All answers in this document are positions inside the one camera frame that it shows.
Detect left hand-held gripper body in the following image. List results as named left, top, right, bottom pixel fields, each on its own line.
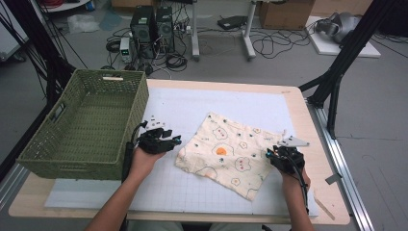
left=136, top=115, right=177, bottom=155

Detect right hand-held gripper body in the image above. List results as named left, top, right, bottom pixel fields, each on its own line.
left=270, top=135, right=311, bottom=176

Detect cream printed cloth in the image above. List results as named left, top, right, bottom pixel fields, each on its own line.
left=174, top=112, right=287, bottom=202

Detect green woven plastic basket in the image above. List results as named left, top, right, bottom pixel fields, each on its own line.
left=16, top=68, right=150, bottom=181

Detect person's right hand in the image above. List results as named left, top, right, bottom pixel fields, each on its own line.
left=278, top=167, right=312, bottom=192

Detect person's left hand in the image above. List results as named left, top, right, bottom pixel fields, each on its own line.
left=128, top=146, right=166, bottom=183

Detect white grid cutting mat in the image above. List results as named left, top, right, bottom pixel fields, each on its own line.
left=44, top=86, right=320, bottom=218

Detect grey tape piece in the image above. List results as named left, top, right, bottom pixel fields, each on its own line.
left=324, top=173, right=343, bottom=186

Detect thin wooden stick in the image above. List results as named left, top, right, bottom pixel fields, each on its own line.
left=313, top=189, right=337, bottom=221

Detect person's trousers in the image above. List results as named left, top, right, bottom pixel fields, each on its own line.
left=126, top=220, right=265, bottom=231

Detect small white power supply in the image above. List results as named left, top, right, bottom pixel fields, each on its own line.
left=119, top=37, right=133, bottom=64

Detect black computer tower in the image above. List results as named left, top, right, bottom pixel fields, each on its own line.
left=129, top=6, right=158, bottom=60
left=156, top=6, right=176, bottom=54

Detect white desk leg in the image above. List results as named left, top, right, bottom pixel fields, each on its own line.
left=191, top=0, right=202, bottom=62
left=242, top=0, right=258, bottom=62

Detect power strip with plugs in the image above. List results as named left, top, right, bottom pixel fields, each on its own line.
left=174, top=23, right=193, bottom=37

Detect white floor board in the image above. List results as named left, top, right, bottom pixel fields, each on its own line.
left=305, top=15, right=382, bottom=59

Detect flat black device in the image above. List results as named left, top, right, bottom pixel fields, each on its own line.
left=217, top=14, right=248, bottom=31

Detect brown cardboard box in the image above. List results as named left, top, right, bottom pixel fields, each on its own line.
left=259, top=0, right=316, bottom=31

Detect clear plastic bag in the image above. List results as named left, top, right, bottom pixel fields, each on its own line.
left=66, top=13, right=101, bottom=35

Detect grey headset device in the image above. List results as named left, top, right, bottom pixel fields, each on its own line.
left=315, top=12, right=362, bottom=44

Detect white cabinet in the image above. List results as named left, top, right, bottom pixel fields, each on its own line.
left=0, top=0, right=31, bottom=63

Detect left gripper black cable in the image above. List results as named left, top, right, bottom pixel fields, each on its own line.
left=120, top=121, right=148, bottom=184

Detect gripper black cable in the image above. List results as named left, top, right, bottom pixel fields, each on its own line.
left=288, top=153, right=311, bottom=216
left=120, top=121, right=148, bottom=184

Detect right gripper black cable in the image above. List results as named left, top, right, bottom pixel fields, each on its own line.
left=288, top=153, right=311, bottom=216

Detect aluminium rail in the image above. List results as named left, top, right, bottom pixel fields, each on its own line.
left=307, top=101, right=375, bottom=231

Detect coiled black cable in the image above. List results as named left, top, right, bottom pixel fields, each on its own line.
left=165, top=52, right=189, bottom=72

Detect black cable loops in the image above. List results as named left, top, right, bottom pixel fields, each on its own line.
left=105, top=28, right=133, bottom=70

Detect black floor cables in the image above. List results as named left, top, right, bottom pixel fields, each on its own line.
left=249, top=28, right=313, bottom=61

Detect black metal frame stand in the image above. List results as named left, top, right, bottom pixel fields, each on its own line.
left=297, top=0, right=399, bottom=140
left=0, top=0, right=78, bottom=181

